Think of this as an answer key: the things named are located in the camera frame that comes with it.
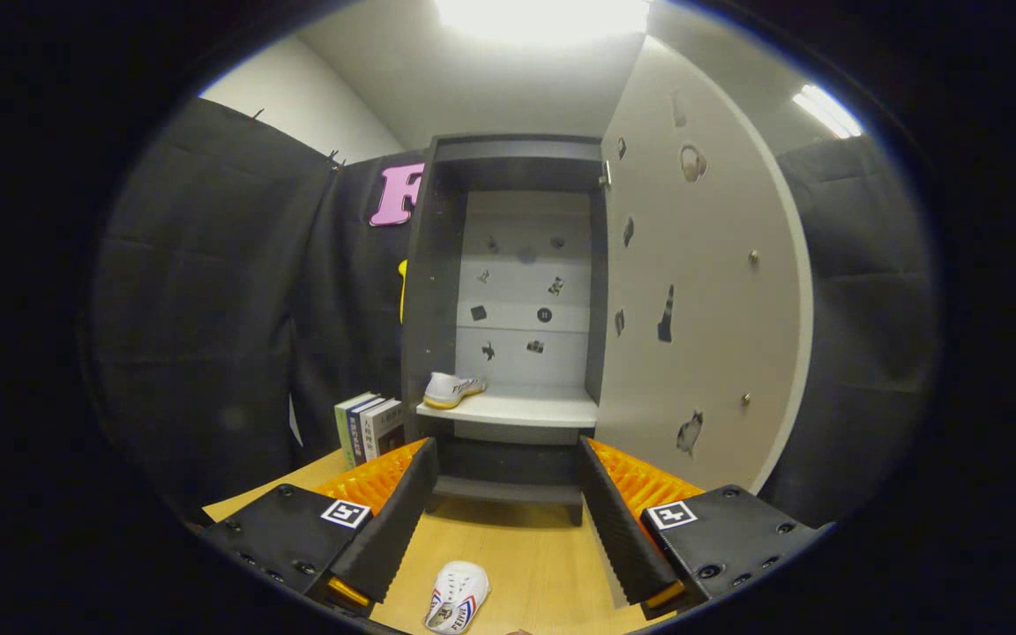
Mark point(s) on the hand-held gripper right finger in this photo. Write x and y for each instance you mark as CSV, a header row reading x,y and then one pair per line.
x,y
623,534

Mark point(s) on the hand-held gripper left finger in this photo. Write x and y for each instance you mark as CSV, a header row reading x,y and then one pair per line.
x,y
398,529

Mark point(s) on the white shoe with striped side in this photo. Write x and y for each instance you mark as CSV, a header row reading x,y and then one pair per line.
x,y
457,595

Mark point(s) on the white shoe with yellow sole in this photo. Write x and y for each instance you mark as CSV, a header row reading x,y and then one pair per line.
x,y
448,389

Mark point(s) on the beige shoe cabinet door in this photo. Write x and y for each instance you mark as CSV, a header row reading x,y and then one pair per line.
x,y
702,353

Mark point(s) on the dark grey shoe cabinet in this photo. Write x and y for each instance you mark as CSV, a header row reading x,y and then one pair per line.
x,y
429,309

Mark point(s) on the white cabinet shelf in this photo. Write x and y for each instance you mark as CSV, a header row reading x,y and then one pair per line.
x,y
517,407

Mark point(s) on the green and white book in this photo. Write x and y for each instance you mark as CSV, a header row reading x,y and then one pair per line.
x,y
342,432

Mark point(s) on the black backdrop cloth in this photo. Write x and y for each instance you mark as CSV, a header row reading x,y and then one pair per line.
x,y
208,309

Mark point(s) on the ceiling strip light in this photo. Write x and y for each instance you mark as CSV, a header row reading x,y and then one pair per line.
x,y
825,110

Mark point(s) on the large ceiling light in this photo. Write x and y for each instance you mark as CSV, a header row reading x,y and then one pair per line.
x,y
543,16

